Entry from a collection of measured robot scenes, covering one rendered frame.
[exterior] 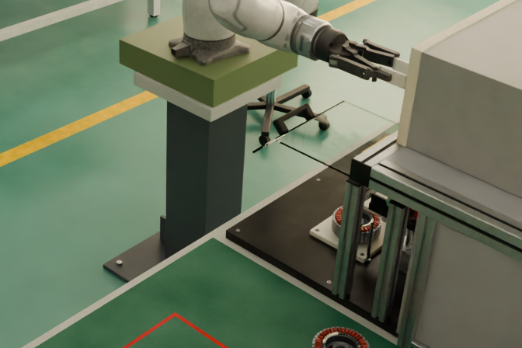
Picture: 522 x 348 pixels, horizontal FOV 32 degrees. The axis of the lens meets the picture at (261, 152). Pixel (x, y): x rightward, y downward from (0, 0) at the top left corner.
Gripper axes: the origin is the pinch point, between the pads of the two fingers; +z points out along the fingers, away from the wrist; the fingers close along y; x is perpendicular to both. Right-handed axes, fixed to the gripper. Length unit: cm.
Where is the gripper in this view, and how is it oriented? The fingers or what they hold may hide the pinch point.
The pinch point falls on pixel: (401, 73)
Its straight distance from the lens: 191.9
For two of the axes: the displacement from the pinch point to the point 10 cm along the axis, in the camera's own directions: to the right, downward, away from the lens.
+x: 0.6, -8.5, -5.2
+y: -6.5, 3.6, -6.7
